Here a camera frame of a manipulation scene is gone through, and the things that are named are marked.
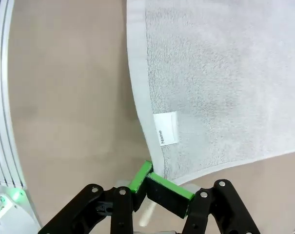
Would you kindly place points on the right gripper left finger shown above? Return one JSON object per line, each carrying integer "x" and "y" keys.
{"x": 113, "y": 209}

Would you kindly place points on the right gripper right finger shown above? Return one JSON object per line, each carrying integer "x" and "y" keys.
{"x": 210, "y": 209}

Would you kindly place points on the white towel with name label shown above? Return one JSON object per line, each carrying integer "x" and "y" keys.
{"x": 222, "y": 85}

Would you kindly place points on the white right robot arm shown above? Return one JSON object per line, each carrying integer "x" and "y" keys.
{"x": 8, "y": 214}

